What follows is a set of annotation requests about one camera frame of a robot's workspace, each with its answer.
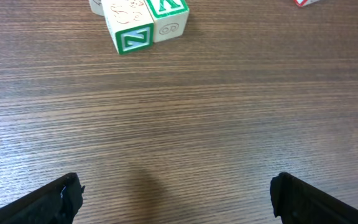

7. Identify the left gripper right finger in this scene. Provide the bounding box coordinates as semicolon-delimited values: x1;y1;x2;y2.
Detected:
270;172;358;224

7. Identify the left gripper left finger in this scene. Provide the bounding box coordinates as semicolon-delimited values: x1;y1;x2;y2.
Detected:
0;172;85;224

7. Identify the green N letter block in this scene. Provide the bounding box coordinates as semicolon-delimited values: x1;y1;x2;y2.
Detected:
89;0;104;16

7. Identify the white block green N side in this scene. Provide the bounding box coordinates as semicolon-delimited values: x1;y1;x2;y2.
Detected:
101;0;154;55

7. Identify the green V letter block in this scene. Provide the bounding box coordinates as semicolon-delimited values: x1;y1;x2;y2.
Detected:
145;0;190;43

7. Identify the white block red trim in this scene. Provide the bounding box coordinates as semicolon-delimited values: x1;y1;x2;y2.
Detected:
294;0;319;7

